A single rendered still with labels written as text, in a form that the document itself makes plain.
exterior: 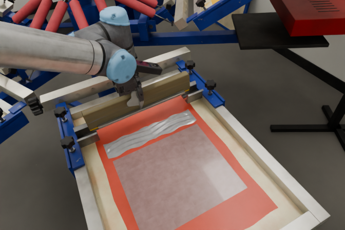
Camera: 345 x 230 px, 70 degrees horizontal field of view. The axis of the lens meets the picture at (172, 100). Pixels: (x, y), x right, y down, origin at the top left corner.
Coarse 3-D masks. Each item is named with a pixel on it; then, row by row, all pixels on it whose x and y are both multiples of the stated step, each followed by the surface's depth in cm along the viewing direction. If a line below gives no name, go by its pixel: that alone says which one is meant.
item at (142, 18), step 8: (128, 8) 169; (128, 16) 174; (136, 16) 172; (144, 16) 146; (64, 24) 153; (136, 24) 147; (144, 24) 141; (152, 24) 144; (56, 32) 153; (136, 32) 151; (144, 32) 145; (144, 40) 148
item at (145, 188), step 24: (96, 144) 92; (144, 144) 90; (120, 168) 84; (144, 168) 83; (168, 168) 83; (120, 192) 78; (144, 192) 77; (168, 192) 77; (144, 216) 72; (168, 216) 71; (192, 216) 71
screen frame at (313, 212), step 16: (160, 80) 111; (112, 96) 106; (80, 112) 101; (224, 112) 94; (240, 128) 88; (256, 144) 83; (256, 160) 82; (272, 160) 78; (80, 176) 79; (272, 176) 77; (288, 176) 74; (80, 192) 75; (288, 192) 72; (304, 192) 70; (96, 208) 71; (304, 208) 68; (320, 208) 67; (96, 224) 68; (288, 224) 64; (304, 224) 64; (320, 224) 66
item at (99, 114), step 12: (180, 72) 94; (156, 84) 90; (168, 84) 91; (180, 84) 94; (144, 96) 89; (156, 96) 92; (96, 108) 84; (108, 108) 85; (120, 108) 87; (132, 108) 90; (96, 120) 86; (108, 120) 88
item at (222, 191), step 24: (144, 120) 99; (168, 144) 90; (192, 144) 89; (216, 144) 88; (192, 168) 82; (216, 168) 81; (240, 168) 81; (192, 192) 76; (216, 192) 76; (240, 192) 75; (264, 192) 75; (216, 216) 70; (240, 216) 70; (264, 216) 70
